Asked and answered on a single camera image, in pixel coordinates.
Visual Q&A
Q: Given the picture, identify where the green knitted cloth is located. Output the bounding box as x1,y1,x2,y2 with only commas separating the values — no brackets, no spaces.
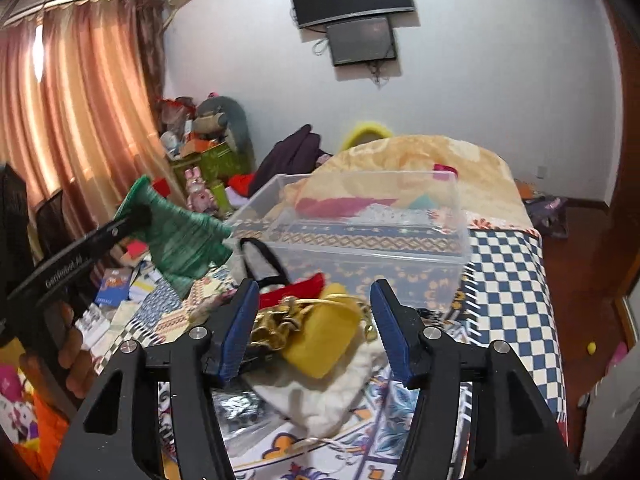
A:
115,176,232,298

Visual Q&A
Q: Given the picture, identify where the black handled small bag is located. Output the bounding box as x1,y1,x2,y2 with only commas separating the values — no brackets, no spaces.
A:
238,237,291,289

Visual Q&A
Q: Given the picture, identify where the gold shiny drawstring pouch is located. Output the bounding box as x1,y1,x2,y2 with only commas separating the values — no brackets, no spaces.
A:
248,292,378,352

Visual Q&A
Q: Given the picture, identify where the white fluffy drawstring pouch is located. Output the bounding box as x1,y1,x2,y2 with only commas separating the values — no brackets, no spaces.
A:
243,334,387,437

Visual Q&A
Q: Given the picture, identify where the yellow sponge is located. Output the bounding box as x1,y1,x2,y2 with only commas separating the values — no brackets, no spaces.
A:
280,283,362,379

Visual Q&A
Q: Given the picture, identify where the red velvet pouch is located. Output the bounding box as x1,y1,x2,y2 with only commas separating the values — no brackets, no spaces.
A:
258,273,326,310

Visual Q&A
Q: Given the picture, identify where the clear plastic storage box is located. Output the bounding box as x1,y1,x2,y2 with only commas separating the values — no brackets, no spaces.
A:
227,170,471,318

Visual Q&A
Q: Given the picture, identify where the person's left hand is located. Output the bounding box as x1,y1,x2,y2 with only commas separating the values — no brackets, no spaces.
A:
20,302,96,408

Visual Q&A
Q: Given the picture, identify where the pink plush bunny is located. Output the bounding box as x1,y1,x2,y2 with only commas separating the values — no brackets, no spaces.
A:
184,166,218,216

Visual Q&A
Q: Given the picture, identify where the green cardboard box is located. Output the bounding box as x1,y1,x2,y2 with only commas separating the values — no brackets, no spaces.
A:
169,143,252,185

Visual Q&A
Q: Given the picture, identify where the patterned patchwork bedspread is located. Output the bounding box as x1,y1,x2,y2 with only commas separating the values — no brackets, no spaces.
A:
74,219,569,480

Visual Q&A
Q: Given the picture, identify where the grey plush toy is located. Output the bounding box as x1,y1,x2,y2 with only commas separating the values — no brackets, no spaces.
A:
193,96,252,153

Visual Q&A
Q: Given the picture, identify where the orange pink curtain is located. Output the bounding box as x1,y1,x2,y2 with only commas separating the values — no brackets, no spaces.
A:
1,0,184,236

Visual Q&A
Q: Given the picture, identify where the dark purple clothing pile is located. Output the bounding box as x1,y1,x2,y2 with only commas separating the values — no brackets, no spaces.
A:
248,125,331,197

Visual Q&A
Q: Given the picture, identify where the beige fleece blanket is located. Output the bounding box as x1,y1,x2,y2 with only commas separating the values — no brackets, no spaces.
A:
267,134,537,235

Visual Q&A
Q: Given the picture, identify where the yellow foam ring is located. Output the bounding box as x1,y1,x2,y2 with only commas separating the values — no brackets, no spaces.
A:
339,120,396,154

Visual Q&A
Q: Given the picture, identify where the small wall monitor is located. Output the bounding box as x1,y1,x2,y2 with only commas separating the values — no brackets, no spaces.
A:
326,16,397,66

